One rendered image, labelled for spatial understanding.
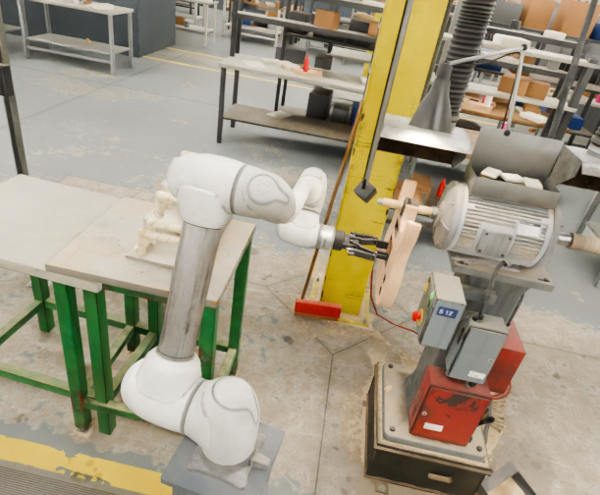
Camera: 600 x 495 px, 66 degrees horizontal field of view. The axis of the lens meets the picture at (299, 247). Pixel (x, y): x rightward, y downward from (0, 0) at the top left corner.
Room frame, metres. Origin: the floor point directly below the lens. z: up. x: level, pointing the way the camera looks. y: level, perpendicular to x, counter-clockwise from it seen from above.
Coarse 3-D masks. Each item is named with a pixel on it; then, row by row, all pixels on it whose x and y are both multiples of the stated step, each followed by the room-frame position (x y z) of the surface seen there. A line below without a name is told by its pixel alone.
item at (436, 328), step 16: (432, 272) 1.35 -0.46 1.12; (432, 288) 1.26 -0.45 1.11; (448, 288) 1.26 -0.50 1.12; (432, 304) 1.20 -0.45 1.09; (448, 304) 1.19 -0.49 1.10; (464, 304) 1.19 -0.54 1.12; (416, 320) 1.30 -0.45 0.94; (432, 320) 1.20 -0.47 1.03; (448, 320) 1.19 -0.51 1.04; (432, 336) 1.19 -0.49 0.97; (448, 336) 1.19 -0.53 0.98
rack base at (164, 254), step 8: (152, 248) 1.44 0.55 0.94; (160, 248) 1.45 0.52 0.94; (168, 248) 1.46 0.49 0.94; (176, 248) 1.47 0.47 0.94; (128, 256) 1.37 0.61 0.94; (136, 256) 1.38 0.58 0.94; (144, 256) 1.38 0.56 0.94; (152, 256) 1.39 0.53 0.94; (160, 256) 1.40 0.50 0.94; (168, 256) 1.41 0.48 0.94; (160, 264) 1.36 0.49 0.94; (168, 264) 1.36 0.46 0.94
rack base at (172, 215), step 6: (174, 204) 1.67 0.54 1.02; (168, 210) 1.61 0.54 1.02; (174, 210) 1.62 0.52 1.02; (150, 216) 1.54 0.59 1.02; (168, 216) 1.57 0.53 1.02; (174, 216) 1.57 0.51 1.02; (180, 216) 1.58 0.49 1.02; (144, 222) 1.52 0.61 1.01; (174, 222) 1.53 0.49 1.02; (180, 222) 1.54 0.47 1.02; (144, 228) 1.52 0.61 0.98; (156, 228) 1.51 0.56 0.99; (168, 234) 1.51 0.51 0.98; (174, 234) 1.51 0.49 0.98; (180, 234) 1.51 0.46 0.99
